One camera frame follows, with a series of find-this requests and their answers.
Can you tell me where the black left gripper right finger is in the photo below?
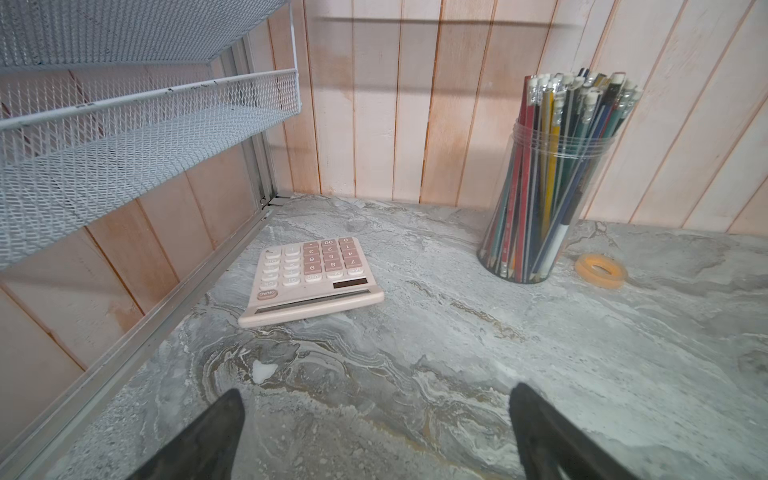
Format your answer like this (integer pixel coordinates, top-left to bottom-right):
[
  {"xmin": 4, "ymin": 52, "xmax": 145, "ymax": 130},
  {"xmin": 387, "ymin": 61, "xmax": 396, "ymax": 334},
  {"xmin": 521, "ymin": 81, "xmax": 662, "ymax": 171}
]
[{"xmin": 509, "ymin": 382, "xmax": 636, "ymax": 479}]

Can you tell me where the orange tape roll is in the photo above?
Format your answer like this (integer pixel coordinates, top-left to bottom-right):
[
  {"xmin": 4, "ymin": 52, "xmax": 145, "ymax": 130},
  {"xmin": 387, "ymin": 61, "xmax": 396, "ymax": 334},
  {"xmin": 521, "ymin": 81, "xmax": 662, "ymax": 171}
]
[{"xmin": 574, "ymin": 253, "xmax": 628, "ymax": 289}]

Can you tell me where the clear cup of pencils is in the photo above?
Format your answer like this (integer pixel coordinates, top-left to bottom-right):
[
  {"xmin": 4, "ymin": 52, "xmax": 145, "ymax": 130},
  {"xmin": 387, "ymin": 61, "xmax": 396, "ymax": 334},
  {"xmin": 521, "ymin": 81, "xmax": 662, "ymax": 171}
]
[{"xmin": 477, "ymin": 69, "xmax": 642, "ymax": 284}]

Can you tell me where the white wire mesh shelf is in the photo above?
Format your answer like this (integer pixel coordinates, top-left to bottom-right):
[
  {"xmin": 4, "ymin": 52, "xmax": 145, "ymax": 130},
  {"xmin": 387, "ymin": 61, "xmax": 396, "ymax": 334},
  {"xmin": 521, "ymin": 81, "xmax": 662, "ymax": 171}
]
[{"xmin": 1, "ymin": 1, "xmax": 301, "ymax": 267}]

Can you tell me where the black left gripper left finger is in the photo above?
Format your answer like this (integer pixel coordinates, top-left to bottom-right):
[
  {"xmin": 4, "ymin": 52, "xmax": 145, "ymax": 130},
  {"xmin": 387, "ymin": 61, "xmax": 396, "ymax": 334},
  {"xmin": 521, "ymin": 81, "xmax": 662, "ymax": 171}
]
[{"xmin": 128, "ymin": 388, "xmax": 245, "ymax": 479}]

